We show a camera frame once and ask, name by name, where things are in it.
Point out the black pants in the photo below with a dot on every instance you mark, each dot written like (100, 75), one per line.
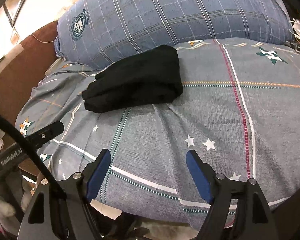
(152, 77)

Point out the brown wooden headboard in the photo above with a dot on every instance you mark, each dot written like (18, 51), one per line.
(23, 67)

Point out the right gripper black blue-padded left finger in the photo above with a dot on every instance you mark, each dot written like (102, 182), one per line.
(65, 214)

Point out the blue plaid pillow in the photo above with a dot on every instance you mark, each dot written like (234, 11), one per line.
(100, 32)

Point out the grey star-patterned bed quilt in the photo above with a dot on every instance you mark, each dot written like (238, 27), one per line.
(240, 111)

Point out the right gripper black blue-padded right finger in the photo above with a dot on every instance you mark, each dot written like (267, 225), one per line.
(238, 210)

